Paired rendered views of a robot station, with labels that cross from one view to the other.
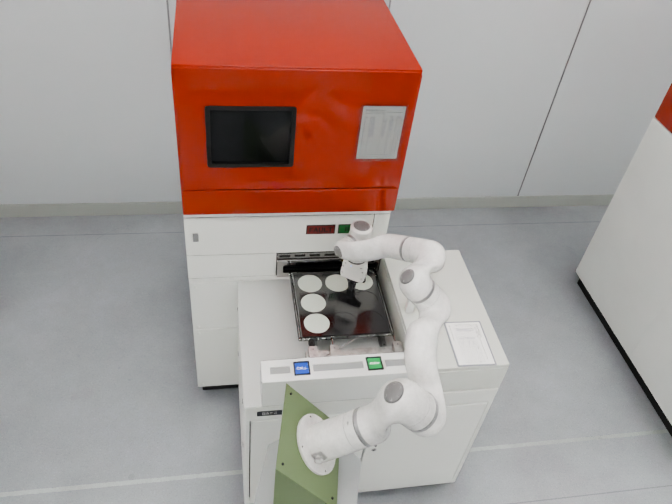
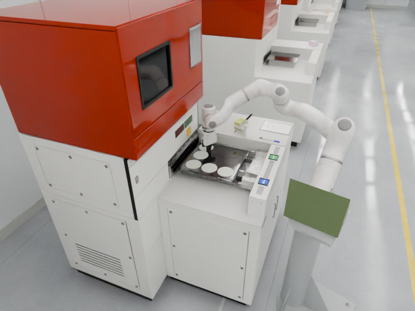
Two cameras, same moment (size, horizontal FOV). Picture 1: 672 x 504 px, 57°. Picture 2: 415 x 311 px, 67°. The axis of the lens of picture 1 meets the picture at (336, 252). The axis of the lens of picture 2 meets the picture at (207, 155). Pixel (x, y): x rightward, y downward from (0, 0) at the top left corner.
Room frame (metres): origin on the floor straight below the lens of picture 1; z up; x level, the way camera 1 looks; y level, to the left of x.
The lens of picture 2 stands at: (0.75, 1.35, 2.06)
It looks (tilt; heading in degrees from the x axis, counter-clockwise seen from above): 34 degrees down; 306
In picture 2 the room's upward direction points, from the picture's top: straight up
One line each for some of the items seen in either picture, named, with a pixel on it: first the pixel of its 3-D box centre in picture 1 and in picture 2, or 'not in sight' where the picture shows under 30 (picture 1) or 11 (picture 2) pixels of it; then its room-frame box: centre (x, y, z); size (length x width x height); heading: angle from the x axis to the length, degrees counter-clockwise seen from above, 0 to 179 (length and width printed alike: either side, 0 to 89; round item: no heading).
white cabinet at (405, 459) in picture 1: (349, 393); (231, 210); (1.63, -0.14, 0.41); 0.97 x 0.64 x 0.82; 104
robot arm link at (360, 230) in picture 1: (358, 239); (208, 115); (1.79, -0.08, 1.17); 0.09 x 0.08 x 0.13; 138
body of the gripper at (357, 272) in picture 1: (355, 265); (208, 135); (1.79, -0.08, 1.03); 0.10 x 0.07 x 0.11; 72
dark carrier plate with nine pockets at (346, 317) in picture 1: (339, 301); (215, 158); (1.71, -0.04, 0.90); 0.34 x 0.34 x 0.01; 14
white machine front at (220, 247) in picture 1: (288, 243); (169, 151); (1.88, 0.20, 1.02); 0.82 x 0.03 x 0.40; 104
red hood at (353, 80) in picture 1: (286, 95); (112, 63); (2.18, 0.28, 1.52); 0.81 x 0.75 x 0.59; 104
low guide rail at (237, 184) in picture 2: not in sight; (217, 179); (1.62, 0.06, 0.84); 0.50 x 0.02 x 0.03; 14
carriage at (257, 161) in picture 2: (354, 359); (255, 170); (1.46, -0.12, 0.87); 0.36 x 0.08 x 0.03; 104
